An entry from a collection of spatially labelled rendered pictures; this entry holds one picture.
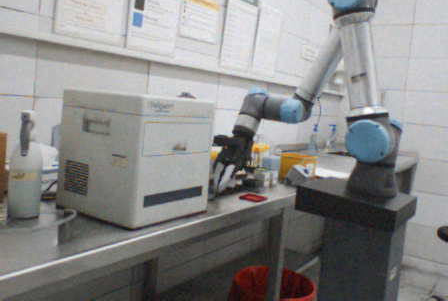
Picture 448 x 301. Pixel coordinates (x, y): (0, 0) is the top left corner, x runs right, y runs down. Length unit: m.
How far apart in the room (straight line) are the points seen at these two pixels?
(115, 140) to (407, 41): 3.15
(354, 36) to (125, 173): 0.72
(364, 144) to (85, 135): 0.72
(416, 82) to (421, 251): 1.33
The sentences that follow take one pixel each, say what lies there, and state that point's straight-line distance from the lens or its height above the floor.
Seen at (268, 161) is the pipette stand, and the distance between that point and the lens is 1.74.
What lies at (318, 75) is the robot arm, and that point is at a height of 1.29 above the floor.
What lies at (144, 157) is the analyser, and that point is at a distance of 1.00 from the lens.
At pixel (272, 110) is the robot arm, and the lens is 1.38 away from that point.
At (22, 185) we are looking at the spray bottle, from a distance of 1.09.
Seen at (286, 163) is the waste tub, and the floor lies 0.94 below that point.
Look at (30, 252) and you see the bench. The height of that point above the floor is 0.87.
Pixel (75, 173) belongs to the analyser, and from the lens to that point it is 1.14.
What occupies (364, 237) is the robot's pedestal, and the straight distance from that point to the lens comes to 1.40.
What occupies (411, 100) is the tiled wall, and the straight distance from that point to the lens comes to 3.84.
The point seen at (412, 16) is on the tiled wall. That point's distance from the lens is 3.93.
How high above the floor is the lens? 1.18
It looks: 4 degrees down
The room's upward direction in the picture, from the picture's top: 5 degrees clockwise
